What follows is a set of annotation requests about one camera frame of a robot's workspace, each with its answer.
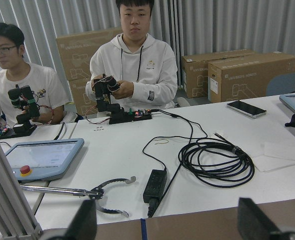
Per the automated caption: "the seated man with glasses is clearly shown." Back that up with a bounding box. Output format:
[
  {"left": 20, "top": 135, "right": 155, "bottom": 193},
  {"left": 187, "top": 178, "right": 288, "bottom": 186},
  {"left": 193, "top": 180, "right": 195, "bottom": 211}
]
[{"left": 0, "top": 22, "right": 69, "bottom": 126}]

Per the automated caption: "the cardboard box behind right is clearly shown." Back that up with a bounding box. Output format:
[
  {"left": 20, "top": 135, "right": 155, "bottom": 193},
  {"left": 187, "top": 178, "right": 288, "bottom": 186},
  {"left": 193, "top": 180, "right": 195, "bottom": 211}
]
[{"left": 181, "top": 49, "right": 255, "bottom": 98}]

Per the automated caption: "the cardboard boxes stacked left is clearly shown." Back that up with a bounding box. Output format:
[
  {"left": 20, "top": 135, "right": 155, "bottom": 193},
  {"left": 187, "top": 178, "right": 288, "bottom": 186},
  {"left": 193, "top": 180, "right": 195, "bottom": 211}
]
[{"left": 56, "top": 27, "right": 122, "bottom": 116}]

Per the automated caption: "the coiled black cable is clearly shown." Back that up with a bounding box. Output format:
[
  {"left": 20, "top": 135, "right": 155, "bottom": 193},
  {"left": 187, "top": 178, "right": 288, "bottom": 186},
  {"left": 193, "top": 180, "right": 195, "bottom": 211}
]
[{"left": 177, "top": 132, "right": 256, "bottom": 188}]

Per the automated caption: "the black power adapter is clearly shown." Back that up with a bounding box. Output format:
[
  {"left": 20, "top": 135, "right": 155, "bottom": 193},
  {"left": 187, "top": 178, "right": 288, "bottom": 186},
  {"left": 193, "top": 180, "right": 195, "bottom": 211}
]
[{"left": 143, "top": 169, "right": 167, "bottom": 203}]

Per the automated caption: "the cardboard box front right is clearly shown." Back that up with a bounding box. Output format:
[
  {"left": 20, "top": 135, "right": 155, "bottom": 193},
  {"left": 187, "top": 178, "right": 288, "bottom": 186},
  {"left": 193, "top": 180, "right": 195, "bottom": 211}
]
[{"left": 208, "top": 52, "right": 295, "bottom": 103}]

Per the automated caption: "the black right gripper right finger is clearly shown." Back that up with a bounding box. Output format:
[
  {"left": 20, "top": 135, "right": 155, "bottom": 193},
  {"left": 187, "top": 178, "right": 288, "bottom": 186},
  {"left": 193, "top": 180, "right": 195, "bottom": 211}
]
[{"left": 237, "top": 197, "right": 281, "bottom": 240}]

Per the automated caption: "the cardboard box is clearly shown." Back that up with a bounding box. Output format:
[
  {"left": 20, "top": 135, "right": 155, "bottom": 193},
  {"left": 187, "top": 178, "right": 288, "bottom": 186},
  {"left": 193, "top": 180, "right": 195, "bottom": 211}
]
[
  {"left": 181, "top": 49, "right": 255, "bottom": 98},
  {"left": 208, "top": 52, "right": 295, "bottom": 103}
]

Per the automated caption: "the seated man white hoodie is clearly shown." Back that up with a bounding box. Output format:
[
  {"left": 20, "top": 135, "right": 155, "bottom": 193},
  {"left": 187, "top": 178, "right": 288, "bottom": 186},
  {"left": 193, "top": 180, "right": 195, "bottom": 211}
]
[{"left": 85, "top": 0, "right": 178, "bottom": 111}]

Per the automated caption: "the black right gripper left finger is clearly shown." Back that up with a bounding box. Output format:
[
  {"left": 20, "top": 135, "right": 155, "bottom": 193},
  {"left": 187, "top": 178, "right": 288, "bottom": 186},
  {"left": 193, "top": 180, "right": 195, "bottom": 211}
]
[{"left": 63, "top": 200, "right": 97, "bottom": 240}]

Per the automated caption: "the metal reacher grabber tool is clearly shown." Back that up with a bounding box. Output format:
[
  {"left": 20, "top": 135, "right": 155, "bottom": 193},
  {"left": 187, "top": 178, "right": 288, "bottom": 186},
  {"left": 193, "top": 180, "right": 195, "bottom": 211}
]
[{"left": 20, "top": 176, "right": 136, "bottom": 218}]

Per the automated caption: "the aluminium frame post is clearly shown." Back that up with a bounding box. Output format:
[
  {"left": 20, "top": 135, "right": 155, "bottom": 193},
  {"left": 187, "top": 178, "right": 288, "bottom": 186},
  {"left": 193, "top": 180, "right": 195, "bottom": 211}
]
[{"left": 0, "top": 146, "right": 43, "bottom": 240}]

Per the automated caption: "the smartphone on table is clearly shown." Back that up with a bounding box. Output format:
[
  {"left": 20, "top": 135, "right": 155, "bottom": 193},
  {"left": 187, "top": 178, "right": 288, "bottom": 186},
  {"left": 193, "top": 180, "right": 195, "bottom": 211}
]
[{"left": 226, "top": 100, "right": 267, "bottom": 119}]

